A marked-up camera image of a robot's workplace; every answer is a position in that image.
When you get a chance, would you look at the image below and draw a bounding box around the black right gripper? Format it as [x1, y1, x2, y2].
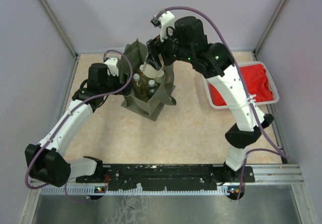
[146, 24, 193, 70]

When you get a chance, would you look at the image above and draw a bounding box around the green canvas bag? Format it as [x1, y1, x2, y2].
[119, 40, 177, 121]

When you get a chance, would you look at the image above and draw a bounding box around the clear bottle white cap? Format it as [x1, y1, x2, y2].
[147, 80, 158, 97]

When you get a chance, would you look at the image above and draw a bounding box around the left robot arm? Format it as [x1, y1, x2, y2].
[25, 62, 134, 189]

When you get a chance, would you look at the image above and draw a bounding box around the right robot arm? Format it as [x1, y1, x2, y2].
[143, 12, 274, 182]

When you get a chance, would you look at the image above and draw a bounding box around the red cloth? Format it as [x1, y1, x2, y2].
[208, 63, 274, 107]

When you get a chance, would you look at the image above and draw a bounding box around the white plastic basket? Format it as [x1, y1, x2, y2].
[205, 61, 280, 110]

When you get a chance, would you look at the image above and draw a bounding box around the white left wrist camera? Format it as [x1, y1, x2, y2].
[104, 57, 119, 77]

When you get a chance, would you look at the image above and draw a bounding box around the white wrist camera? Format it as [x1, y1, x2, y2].
[151, 10, 175, 42]
[104, 57, 119, 77]

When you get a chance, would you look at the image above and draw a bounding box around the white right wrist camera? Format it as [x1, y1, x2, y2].
[151, 10, 175, 42]

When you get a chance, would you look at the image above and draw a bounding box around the aluminium frame post left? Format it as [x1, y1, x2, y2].
[38, 0, 78, 58]

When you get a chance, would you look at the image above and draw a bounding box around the aluminium frame post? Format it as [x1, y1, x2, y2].
[38, 0, 78, 58]
[253, 0, 289, 59]

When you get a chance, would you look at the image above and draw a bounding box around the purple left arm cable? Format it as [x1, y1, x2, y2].
[25, 49, 134, 203]

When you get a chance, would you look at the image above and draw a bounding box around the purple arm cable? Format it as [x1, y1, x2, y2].
[152, 6, 290, 201]
[25, 49, 134, 203]

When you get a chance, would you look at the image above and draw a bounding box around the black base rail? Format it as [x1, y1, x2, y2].
[76, 164, 255, 191]

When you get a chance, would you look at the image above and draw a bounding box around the aluminium frame post right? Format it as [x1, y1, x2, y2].
[253, 0, 289, 59]

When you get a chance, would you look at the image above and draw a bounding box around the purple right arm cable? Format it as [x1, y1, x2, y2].
[152, 6, 290, 201]

